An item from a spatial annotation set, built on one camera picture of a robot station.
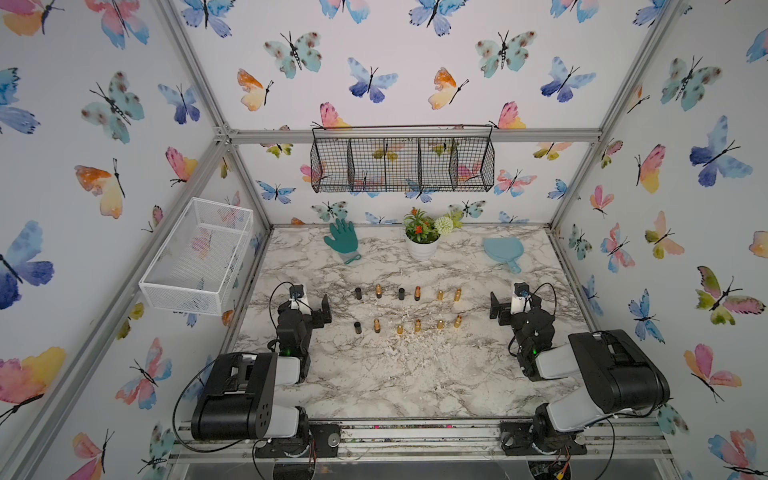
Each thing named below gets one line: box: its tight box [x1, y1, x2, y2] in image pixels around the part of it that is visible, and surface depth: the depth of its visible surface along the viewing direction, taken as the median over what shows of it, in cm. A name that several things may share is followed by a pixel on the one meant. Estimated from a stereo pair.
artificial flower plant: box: [404, 207, 464, 243], surface depth 101 cm
